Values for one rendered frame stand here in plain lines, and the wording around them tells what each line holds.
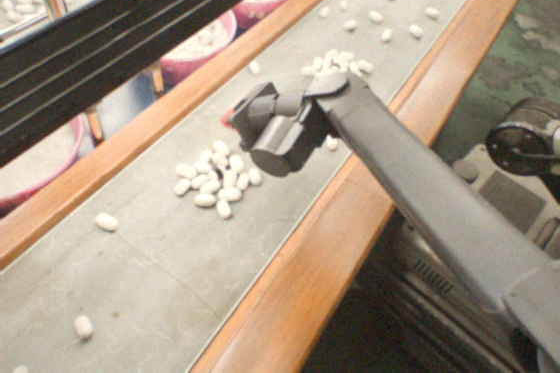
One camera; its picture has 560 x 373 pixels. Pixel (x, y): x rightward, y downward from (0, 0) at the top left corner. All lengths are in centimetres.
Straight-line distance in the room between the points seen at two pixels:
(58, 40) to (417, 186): 34
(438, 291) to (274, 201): 57
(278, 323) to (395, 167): 30
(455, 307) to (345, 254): 54
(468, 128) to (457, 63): 109
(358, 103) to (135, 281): 41
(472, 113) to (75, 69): 198
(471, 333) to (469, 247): 85
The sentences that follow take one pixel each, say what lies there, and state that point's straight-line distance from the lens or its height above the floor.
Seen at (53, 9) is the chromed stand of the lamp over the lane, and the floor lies 102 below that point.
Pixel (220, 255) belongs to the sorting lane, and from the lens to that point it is 70.
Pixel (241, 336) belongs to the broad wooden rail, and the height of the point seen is 76.
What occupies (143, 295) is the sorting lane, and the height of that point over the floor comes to 74.
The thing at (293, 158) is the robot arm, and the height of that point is 95.
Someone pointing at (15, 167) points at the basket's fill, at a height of 74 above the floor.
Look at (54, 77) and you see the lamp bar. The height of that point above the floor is 108.
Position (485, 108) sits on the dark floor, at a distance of 232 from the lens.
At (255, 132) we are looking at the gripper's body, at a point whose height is 88.
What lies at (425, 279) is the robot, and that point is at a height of 38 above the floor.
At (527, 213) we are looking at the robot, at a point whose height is 48.
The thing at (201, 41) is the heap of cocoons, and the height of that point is 74.
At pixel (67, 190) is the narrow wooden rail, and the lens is 77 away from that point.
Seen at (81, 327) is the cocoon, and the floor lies 76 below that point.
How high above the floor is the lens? 136
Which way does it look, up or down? 51 degrees down
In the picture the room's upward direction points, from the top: 9 degrees clockwise
